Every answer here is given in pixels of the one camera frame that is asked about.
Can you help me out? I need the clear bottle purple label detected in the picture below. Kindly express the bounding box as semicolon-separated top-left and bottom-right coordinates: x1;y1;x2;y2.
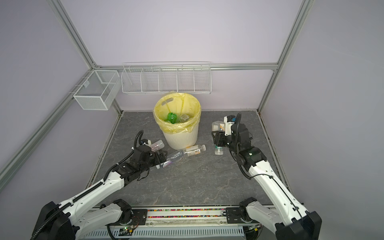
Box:
156;150;184;169

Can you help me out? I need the clear bottle orange label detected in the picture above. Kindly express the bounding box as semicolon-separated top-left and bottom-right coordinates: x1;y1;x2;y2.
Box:
183;145;207;157

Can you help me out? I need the green bottle yellow cap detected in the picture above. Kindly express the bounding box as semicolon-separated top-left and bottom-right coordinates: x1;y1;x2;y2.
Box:
166;112;178;124

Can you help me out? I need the clear bottle green cap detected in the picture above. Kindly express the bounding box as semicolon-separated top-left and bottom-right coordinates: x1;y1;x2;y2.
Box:
211;121;225;155

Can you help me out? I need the small bottle blue label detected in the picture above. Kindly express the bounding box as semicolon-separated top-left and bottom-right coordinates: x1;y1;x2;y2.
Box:
179;114;191;123

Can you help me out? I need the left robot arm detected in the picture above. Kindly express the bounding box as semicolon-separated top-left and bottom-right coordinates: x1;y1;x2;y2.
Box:
31;145;167;240

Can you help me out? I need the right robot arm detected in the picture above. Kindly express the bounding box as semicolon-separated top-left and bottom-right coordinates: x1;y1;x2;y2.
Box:
212;121;322;240

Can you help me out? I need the white plastic bin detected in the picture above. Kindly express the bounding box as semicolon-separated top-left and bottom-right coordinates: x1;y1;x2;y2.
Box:
163;125;199;150

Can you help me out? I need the yellow bin liner bag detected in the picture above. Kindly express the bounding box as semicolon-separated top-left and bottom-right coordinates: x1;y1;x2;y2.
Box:
153;93;202;135

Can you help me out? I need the clear bottle red cap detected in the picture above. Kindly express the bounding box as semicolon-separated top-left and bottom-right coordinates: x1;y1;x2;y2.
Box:
151;140;165;152

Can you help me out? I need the small white mesh basket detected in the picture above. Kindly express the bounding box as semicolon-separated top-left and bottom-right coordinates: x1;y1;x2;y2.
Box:
74;70;122;111

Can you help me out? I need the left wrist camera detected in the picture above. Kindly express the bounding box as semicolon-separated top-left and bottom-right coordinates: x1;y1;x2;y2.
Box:
140;139;152;146

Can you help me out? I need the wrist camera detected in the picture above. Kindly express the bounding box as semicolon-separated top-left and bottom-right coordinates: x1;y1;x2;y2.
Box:
140;139;152;146
224;115;236;136

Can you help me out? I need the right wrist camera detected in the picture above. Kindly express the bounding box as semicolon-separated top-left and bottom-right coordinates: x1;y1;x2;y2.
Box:
224;115;236;136

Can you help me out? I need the long white wire basket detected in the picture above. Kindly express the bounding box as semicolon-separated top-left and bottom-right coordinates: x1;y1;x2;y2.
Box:
121;62;212;94

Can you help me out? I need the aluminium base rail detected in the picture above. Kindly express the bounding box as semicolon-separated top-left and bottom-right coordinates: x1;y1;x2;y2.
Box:
59;203;313;240

